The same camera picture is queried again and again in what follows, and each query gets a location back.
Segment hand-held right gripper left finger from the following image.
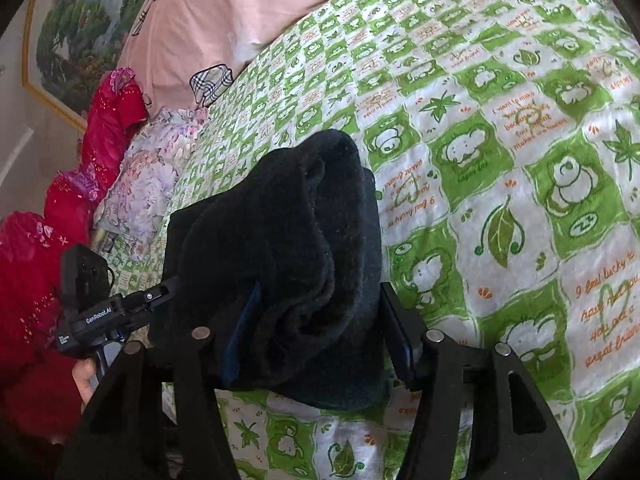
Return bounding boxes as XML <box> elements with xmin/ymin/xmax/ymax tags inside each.
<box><xmin>55</xmin><ymin>282</ymin><xmax>262</xmax><ymax>480</ymax></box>

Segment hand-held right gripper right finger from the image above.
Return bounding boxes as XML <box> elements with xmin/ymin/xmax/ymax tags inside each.
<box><xmin>381</xmin><ymin>281</ymin><xmax>581</xmax><ymax>480</ymax></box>

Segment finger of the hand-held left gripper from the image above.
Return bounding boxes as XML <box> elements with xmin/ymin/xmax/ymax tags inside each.
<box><xmin>120</xmin><ymin>275</ymin><xmax>181</xmax><ymax>317</ymax></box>

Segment black pants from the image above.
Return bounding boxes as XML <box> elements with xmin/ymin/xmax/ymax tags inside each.
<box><xmin>149</xmin><ymin>129</ymin><xmax>397</xmax><ymax>411</ymax></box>

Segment person's left hand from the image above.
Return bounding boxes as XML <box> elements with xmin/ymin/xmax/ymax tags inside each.
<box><xmin>71</xmin><ymin>359</ymin><xmax>103</xmax><ymax>408</ymax></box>

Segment red sequined garment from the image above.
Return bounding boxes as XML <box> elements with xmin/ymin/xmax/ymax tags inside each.
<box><xmin>0</xmin><ymin>67</ymin><xmax>149</xmax><ymax>461</ymax></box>

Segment purple floral cloth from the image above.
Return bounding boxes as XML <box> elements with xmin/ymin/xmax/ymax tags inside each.
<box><xmin>92</xmin><ymin>107</ymin><xmax>209</xmax><ymax>262</ymax></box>

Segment green checkered bed sheet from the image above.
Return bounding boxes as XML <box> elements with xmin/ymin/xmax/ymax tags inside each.
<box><xmin>100</xmin><ymin>0</ymin><xmax>640</xmax><ymax>480</ymax></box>

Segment gold framed landscape painting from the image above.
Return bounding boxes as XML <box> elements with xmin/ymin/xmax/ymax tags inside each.
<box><xmin>21</xmin><ymin>0</ymin><xmax>177</xmax><ymax>132</ymax></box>

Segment pink quilt with plaid hearts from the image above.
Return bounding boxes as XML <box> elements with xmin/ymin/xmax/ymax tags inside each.
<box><xmin>120</xmin><ymin>0</ymin><xmax>391</xmax><ymax>117</ymax></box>

